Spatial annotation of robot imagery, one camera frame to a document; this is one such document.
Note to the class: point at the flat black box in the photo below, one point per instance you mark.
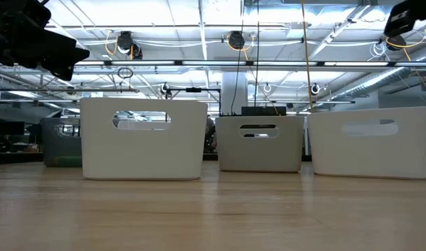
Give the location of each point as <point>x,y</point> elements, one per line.
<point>263,111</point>

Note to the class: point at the white building pillar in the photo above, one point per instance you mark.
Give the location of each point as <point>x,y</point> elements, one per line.
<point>233,90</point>

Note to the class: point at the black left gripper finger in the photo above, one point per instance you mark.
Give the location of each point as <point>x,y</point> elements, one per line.
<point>64,52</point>
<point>62,74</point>

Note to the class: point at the silver ventilation duct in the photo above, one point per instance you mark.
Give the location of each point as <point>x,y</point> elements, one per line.
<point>390,75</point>

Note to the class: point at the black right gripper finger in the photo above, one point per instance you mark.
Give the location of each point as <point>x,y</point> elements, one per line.
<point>399,22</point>

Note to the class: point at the black tube stand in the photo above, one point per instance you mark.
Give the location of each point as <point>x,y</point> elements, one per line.
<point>193,89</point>

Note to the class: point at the long ceiling light bar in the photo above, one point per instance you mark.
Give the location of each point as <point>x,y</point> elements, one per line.
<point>146,63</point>

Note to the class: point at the grey translucent plastic bin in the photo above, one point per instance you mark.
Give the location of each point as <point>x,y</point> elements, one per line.
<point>61,146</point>

